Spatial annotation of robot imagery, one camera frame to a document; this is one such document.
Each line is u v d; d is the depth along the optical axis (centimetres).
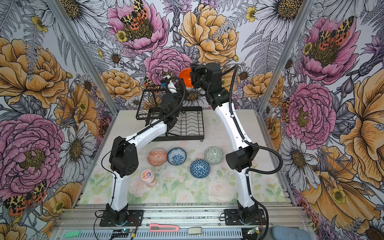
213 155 96
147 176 78
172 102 65
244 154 52
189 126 111
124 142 55
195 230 70
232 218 73
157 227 72
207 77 59
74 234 69
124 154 58
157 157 94
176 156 95
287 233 68
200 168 90
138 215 75
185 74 75
